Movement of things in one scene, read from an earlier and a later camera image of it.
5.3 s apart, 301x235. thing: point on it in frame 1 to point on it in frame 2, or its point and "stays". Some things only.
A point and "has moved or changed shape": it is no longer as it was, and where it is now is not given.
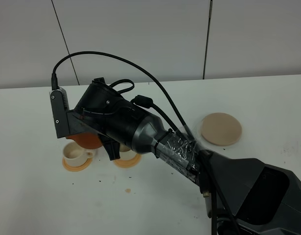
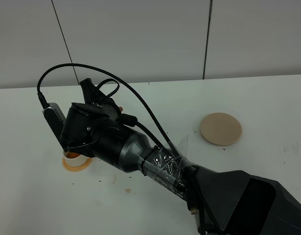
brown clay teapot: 86,140 has moved or changed shape
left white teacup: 75,155 stays
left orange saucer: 77,169 stays
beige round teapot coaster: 221,129 stays
